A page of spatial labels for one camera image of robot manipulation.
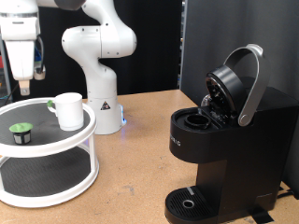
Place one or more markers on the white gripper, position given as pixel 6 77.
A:
pixel 21 59

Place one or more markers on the green lid coffee pod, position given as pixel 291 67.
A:
pixel 21 132

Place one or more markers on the black Keurig coffee machine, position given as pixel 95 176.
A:
pixel 236 149

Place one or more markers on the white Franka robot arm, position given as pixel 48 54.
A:
pixel 101 81

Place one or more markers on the white mug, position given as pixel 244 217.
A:
pixel 70 110

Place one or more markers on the white two-tier turntable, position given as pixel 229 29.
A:
pixel 46 174

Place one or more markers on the black curtain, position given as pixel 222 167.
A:
pixel 152 56

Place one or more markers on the grey curtain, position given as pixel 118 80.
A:
pixel 224 31

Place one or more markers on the black tape strip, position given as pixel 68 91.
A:
pixel 261 216

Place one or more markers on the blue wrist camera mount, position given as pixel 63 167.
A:
pixel 39 67

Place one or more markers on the metal frame post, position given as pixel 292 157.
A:
pixel 182 43

